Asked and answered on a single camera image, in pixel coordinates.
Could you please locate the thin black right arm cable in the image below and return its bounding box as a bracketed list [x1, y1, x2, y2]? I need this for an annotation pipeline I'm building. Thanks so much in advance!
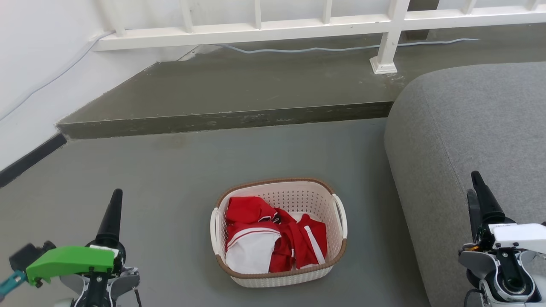
[463, 288, 483, 307]

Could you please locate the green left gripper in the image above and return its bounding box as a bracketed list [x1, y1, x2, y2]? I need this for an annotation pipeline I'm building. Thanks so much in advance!
[25, 188, 127, 287]

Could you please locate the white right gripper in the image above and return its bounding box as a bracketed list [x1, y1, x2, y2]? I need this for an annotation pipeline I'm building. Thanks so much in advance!
[466, 171, 546, 255]

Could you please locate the light blue floor cable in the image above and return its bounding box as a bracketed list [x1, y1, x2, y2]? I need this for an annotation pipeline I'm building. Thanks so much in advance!
[212, 38, 481, 55]

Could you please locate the red jacket white stripe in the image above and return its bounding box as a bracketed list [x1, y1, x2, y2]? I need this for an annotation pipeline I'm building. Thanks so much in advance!
[269, 208, 328, 273]

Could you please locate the grey fabric sofa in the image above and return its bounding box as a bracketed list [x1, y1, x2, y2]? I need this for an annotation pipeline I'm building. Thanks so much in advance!
[383, 62, 546, 307]

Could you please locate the red and white jersey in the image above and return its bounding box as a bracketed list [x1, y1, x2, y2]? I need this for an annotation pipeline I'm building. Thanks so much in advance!
[225, 196, 282, 274]

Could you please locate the white laundry basket brown rim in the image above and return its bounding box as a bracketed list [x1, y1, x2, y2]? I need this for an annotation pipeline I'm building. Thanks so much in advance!
[210, 178, 348, 288]

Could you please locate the white wall cable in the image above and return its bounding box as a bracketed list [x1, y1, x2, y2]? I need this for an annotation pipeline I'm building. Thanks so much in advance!
[0, 31, 115, 122]

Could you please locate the teal connector piece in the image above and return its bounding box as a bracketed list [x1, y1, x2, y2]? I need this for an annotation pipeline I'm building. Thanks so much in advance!
[0, 270, 28, 300]

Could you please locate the white wooden railing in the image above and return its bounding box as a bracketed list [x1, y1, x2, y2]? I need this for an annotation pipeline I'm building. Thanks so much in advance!
[93, 0, 546, 75]

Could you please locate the black baseboard strip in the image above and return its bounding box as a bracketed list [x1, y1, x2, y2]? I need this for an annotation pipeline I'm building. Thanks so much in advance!
[0, 133, 68, 188]

